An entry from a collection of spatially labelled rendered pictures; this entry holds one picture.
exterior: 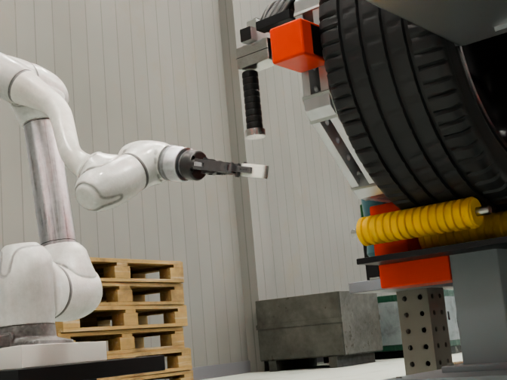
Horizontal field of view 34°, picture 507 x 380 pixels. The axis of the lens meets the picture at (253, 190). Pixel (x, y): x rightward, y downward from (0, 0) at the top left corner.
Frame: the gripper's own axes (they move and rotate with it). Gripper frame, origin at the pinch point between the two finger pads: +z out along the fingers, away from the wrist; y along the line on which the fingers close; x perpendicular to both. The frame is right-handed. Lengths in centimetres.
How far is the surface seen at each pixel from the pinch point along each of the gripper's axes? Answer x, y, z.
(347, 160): -3.1, -12.7, 31.3
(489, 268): 14, -3, 59
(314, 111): -11.0, -22.7, 28.4
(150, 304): 82, 272, -267
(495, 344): 28, -3, 62
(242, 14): -205, 565, -449
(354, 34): -24, -30, 39
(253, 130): -7.8, -13.2, 8.0
